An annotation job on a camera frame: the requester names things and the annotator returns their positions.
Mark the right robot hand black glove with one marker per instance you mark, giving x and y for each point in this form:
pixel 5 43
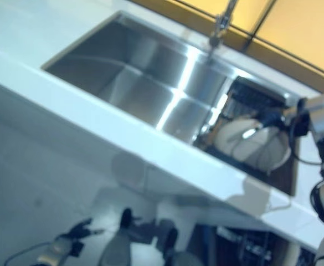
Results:
pixel 275 119

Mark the left robot hand black glove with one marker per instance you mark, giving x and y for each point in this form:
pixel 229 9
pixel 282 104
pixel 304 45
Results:
pixel 81 231

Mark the cream ceramic plate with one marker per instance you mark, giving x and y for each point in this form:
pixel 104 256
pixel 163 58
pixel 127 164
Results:
pixel 228 138

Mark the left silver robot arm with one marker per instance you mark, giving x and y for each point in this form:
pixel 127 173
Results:
pixel 53 252

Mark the black sink dish rack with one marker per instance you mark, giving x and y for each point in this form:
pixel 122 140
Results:
pixel 250 91

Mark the chrome kitchen faucet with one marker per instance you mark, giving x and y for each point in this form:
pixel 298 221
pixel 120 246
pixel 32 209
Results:
pixel 221 25

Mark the stainless steel sink basin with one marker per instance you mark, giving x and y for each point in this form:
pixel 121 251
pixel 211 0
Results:
pixel 136 77

